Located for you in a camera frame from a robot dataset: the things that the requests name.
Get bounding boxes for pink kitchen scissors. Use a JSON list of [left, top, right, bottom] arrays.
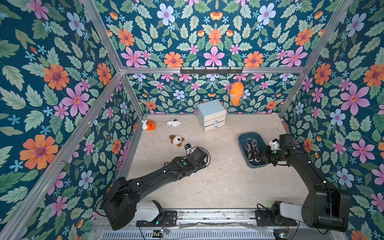
[[246, 138, 258, 162]]

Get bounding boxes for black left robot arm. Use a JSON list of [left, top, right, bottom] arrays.
[[101, 153, 209, 231]]

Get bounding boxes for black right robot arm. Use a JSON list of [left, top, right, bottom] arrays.
[[261, 134, 351, 232]]

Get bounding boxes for teal storage box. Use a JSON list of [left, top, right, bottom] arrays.
[[238, 132, 268, 169]]

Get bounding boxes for brown white dog plush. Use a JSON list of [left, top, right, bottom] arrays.
[[170, 135, 185, 147]]

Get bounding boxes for white mini drawer cabinet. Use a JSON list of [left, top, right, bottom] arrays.
[[197, 100, 227, 132]]

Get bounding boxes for orange white plush toy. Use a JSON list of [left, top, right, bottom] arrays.
[[142, 120, 156, 131]]

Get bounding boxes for orange plush toy hanging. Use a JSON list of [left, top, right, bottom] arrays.
[[230, 82, 244, 107]]

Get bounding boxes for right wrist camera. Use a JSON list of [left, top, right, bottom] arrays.
[[269, 139, 281, 151]]

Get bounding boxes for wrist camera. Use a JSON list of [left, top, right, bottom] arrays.
[[269, 139, 281, 151], [184, 144, 208, 164]]

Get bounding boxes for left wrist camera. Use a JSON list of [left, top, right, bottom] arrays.
[[184, 144, 208, 164]]

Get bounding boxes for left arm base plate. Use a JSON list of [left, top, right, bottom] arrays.
[[136, 211, 178, 228]]

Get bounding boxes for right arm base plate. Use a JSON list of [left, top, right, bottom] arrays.
[[255, 210, 298, 227]]

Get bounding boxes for black hook rail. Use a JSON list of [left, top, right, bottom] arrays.
[[180, 67, 244, 75]]

